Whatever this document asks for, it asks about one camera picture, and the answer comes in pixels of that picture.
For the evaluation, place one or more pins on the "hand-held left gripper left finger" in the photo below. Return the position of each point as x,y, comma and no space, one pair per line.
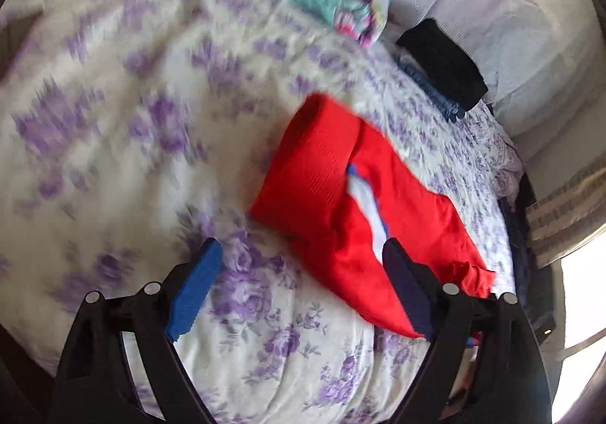
195,291

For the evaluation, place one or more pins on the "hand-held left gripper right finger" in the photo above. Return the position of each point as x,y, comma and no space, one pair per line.
411,296

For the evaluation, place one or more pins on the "red blue white pants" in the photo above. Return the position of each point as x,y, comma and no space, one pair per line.
322,196

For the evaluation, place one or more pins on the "dark navy garment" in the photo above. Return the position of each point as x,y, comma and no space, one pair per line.
523,267

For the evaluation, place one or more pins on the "purple floral bed cover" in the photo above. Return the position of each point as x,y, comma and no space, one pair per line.
118,144

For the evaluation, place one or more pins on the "beige checked curtain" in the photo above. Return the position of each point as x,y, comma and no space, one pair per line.
563,220

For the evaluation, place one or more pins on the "folded blue jeans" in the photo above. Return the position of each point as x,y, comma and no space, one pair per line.
435,99

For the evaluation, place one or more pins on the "folded black garment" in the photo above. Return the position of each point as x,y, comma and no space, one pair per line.
445,64

